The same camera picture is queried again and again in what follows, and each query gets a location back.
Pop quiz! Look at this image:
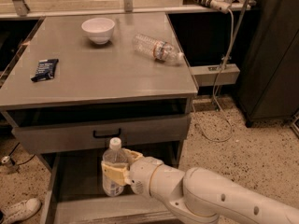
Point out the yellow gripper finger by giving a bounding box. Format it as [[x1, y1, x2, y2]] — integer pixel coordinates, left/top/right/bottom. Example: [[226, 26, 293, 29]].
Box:
[[123, 148, 143, 165], [101, 161, 131, 186]]

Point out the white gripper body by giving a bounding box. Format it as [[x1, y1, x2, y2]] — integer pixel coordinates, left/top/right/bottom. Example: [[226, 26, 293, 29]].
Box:
[[129, 157, 164, 198]]

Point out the blue label plastic bottle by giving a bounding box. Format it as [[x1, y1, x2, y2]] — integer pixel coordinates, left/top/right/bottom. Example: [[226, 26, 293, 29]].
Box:
[[102, 137, 128, 197]]

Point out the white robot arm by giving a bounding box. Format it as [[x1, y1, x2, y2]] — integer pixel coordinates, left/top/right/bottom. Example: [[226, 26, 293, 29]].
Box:
[[102, 149, 299, 224]]

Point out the open grey middle drawer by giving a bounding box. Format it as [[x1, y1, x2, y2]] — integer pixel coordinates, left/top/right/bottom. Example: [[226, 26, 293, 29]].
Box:
[[40, 148, 183, 224]]

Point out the grey top drawer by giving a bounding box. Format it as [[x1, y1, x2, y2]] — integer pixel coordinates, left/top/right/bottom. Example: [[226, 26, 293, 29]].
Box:
[[13, 115, 191, 154]]

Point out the grey drawer cabinet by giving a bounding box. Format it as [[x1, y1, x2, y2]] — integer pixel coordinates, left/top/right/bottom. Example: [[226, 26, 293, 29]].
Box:
[[0, 12, 200, 224]]

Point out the clear crushed water bottle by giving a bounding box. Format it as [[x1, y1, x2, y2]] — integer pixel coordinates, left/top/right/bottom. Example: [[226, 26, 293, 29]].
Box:
[[133, 34, 184, 65]]

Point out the white sneaker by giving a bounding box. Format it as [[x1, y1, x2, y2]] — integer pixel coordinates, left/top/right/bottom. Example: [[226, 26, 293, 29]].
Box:
[[0, 198, 41, 224]]

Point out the dark blue snack packet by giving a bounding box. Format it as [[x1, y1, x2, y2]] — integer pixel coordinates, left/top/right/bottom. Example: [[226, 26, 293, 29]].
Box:
[[31, 59, 59, 82]]

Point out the white bowl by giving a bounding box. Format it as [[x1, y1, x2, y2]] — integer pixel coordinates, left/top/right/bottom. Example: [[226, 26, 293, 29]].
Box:
[[81, 18, 115, 45]]

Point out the dark cabinet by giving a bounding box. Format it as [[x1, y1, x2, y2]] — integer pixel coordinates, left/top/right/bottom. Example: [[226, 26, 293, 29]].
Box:
[[235, 0, 299, 127]]

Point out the black drawer handle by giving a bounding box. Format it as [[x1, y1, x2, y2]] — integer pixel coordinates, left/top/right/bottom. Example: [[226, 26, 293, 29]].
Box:
[[93, 129, 121, 139]]

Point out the grey metal bracket block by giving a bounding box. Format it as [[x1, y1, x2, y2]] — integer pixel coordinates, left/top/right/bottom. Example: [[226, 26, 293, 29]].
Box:
[[191, 63, 240, 87]]

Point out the black floor cable with plug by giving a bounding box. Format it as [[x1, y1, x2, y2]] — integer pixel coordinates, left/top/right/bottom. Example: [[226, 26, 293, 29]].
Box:
[[0, 143, 36, 173]]

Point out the white clamp with coiled hose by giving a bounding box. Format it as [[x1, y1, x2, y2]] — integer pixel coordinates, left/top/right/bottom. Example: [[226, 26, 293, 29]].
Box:
[[191, 0, 231, 14]]

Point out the white cable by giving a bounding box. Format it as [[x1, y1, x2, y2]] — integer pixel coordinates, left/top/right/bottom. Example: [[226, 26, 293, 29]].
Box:
[[190, 7, 235, 143]]

